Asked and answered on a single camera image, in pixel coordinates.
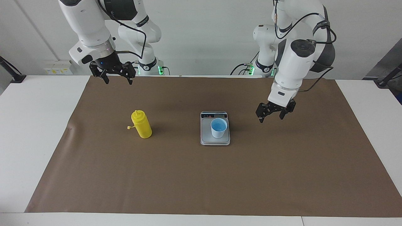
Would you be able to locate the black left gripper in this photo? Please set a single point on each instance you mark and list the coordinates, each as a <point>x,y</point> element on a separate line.
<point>276,110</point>

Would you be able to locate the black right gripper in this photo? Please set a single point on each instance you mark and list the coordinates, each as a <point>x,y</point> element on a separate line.
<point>108,62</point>

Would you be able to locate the light blue cup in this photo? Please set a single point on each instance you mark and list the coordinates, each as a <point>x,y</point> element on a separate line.
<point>218,133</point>

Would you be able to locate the yellow squeeze bottle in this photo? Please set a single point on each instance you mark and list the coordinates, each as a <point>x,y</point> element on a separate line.
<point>143,127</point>

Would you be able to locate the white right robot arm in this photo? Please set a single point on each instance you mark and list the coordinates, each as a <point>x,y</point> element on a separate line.
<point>84,22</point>

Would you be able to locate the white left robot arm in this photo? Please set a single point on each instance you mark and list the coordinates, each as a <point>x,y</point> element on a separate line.
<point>292,66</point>

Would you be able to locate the silver digital kitchen scale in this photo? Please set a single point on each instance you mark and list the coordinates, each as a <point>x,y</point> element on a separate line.
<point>205,135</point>

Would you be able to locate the black clamp stand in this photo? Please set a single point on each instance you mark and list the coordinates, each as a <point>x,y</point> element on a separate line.
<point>384,81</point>
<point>17,77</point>

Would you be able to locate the brown paper mat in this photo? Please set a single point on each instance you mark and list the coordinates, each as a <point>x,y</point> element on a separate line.
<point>201,179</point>

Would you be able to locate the dark grey panel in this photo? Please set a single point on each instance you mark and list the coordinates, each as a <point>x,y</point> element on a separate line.
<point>386,62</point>

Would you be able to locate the white wall socket panel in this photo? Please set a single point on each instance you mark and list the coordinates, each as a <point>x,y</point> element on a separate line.
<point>58,67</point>

